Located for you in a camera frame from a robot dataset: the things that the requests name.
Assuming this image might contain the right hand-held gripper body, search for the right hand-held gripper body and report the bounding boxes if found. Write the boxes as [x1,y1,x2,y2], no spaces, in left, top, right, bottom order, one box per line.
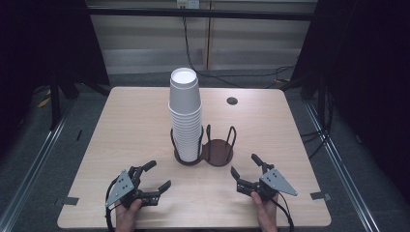
[253,167,299,202]

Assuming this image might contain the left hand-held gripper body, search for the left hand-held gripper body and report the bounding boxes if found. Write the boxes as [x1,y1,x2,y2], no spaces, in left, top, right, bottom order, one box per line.
[105,165,144,210]

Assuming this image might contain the dark brown double cup holder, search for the dark brown double cup holder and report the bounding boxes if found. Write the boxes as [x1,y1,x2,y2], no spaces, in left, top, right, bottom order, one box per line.
[169,124,238,167]

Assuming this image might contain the stack of white paper cups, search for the stack of white paper cups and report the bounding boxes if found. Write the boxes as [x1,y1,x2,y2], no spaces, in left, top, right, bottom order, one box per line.
[167,67,203,162]

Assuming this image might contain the person's left hand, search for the person's left hand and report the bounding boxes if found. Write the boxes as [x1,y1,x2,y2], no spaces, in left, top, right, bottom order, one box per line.
[115,198,143,232]

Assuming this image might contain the person's right hand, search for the person's right hand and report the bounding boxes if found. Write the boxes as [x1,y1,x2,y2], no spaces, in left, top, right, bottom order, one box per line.
[250,191,278,232]

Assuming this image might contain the grey tape strip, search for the grey tape strip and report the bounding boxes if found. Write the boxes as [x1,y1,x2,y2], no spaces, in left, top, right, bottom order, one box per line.
[309,191,332,201]

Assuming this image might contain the black metal stand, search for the black metal stand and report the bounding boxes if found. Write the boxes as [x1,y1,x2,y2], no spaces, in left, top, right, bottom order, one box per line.
[48,72,63,131]

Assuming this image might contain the dark curtain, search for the dark curtain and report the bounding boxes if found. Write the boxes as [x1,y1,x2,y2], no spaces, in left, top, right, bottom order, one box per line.
[0,0,111,101]
[289,0,410,197]

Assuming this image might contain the black horizontal bar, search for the black horizontal bar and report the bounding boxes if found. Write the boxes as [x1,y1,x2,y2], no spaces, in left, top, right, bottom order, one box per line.
[86,8,317,22]

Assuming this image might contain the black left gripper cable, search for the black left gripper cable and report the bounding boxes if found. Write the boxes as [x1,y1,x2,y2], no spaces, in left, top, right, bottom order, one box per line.
[104,176,120,232]

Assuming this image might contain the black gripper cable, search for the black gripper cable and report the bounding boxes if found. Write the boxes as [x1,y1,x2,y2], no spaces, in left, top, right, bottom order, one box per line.
[270,191,295,232]
[104,176,120,232]

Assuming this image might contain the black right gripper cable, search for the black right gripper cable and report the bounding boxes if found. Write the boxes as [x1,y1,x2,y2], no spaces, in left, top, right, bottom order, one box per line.
[270,191,295,232]

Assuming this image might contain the black floor cables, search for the black floor cables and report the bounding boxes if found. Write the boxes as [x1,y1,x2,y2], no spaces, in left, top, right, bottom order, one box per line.
[299,127,334,160]

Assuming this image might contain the aluminium floor rail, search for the aluminium floor rail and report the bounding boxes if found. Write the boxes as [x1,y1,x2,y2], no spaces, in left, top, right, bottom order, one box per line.
[304,101,383,232]
[0,104,75,232]

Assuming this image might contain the long black wall cable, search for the long black wall cable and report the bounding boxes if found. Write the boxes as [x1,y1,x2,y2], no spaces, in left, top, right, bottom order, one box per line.
[182,7,296,90]

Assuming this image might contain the white wall power outlet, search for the white wall power outlet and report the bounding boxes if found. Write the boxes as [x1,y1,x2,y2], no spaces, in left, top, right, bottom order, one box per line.
[176,0,201,10]

